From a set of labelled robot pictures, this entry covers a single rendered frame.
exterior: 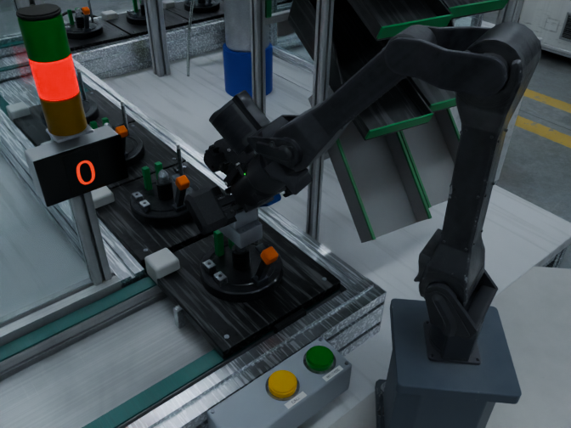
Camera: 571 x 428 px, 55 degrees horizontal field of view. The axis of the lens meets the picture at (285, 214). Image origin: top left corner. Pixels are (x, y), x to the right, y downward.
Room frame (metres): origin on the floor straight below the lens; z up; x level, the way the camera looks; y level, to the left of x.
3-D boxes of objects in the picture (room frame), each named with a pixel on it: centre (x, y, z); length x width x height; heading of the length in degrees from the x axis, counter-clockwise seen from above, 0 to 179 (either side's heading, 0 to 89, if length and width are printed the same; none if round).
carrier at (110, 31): (1.89, 0.72, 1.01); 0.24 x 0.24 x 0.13; 40
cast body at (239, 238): (0.69, 0.08, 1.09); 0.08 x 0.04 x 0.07; 40
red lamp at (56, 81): (0.65, 0.29, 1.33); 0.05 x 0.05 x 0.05
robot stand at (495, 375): (0.46, -0.22, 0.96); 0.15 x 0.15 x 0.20; 85
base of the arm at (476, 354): (0.47, -0.22, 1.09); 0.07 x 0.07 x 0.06; 85
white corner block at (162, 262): (0.70, 0.21, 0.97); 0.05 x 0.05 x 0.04; 40
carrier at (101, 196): (0.88, 0.24, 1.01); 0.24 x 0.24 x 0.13; 40
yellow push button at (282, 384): (0.46, 0.00, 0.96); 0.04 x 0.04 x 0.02
